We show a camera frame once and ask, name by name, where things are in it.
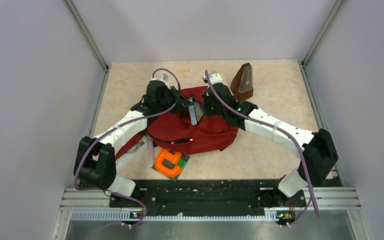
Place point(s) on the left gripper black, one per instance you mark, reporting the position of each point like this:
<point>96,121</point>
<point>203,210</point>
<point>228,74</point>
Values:
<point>181,103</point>

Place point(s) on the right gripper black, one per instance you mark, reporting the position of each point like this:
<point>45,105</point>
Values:
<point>208,112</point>

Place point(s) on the red backpack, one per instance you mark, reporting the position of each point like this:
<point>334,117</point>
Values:
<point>175,131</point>

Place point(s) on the pink eraser stick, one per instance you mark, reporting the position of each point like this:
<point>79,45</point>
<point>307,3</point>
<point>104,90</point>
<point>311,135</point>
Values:
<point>151,151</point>

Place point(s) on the light blue blister pack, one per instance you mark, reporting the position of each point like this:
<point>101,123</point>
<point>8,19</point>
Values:
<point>196,111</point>

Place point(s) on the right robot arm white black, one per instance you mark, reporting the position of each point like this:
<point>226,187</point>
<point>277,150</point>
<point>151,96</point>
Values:
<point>315,149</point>

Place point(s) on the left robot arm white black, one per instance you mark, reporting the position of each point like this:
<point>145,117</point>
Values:
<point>95,162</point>

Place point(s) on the brown wooden metronome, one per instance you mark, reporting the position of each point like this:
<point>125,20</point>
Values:
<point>242,84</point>

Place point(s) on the orange plastic letter toy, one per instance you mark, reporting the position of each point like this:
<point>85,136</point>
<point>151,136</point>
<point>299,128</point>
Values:
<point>166,163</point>

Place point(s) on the green toy block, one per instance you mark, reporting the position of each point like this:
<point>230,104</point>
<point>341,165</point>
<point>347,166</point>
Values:
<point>181,163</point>

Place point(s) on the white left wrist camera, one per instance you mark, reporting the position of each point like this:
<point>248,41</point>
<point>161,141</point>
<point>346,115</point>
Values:
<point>163,78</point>

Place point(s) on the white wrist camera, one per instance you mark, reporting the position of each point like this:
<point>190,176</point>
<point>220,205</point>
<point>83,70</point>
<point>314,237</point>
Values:
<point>213,77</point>
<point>163,78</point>

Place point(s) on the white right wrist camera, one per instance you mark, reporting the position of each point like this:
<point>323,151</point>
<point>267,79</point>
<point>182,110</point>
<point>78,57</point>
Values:
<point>213,77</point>

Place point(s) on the aluminium frame post left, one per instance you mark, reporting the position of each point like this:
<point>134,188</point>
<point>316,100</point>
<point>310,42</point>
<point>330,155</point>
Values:
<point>86,34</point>

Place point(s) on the aluminium frame post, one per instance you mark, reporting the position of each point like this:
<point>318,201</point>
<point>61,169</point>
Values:
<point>337,7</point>
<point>86,34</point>

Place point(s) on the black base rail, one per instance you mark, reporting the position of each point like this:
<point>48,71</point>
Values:
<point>213,198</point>

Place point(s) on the aluminium frame post right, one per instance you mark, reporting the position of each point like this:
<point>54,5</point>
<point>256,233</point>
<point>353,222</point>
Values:
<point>337,7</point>

